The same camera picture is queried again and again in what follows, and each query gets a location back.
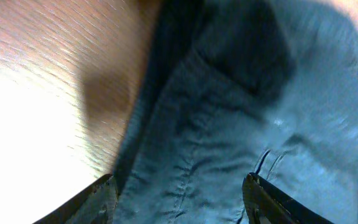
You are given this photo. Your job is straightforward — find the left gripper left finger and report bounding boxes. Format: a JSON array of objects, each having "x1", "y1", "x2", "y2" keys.
[{"x1": 34, "y1": 174, "x2": 117, "y2": 224}]

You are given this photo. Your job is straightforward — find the navy blue shorts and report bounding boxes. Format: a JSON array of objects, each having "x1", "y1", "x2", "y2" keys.
[{"x1": 114, "y1": 1, "x2": 358, "y2": 224}]

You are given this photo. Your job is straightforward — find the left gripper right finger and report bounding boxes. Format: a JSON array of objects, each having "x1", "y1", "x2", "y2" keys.
[{"x1": 242, "y1": 172, "x2": 333, "y2": 224}]

